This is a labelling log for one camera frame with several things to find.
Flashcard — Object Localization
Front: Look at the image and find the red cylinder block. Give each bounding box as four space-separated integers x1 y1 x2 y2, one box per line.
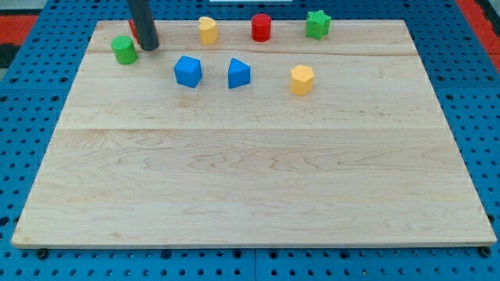
251 13 272 42

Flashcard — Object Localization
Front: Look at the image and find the blue cube block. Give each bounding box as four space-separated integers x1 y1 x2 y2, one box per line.
173 55 202 88

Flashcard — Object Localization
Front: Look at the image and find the yellow hexagon block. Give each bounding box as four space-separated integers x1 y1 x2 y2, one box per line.
289 65 315 96

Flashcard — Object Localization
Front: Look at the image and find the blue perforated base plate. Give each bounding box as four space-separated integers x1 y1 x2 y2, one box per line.
1 0 499 280

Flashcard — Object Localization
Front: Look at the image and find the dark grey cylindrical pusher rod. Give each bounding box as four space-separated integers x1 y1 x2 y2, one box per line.
127 0 159 51

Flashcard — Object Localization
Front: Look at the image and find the green cylinder block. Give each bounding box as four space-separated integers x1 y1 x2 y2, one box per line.
111 36 138 65

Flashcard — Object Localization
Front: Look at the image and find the yellow heart block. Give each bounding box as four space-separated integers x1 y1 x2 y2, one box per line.
198 16 219 45

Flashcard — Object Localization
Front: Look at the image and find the blue triangular prism block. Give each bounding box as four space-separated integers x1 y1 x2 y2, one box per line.
227 58 251 89

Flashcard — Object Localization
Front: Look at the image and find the red block behind rod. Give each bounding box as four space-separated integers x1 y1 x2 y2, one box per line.
128 19 140 44

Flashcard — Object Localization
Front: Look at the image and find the light wooden board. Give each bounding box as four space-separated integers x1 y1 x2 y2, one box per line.
12 20 497 249

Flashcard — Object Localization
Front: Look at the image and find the green star block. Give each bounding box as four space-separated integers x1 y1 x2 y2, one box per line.
305 10 331 40

